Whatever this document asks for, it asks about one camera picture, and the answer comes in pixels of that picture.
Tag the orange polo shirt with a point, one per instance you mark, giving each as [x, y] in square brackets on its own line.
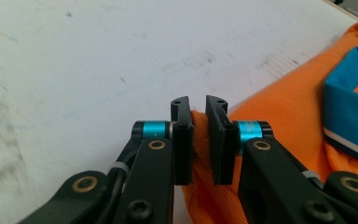
[276, 109]

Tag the white table mat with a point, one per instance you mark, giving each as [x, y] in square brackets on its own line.
[74, 62]

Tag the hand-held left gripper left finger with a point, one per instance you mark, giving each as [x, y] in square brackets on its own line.
[183, 149]

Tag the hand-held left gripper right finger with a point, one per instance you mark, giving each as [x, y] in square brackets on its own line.
[223, 149]

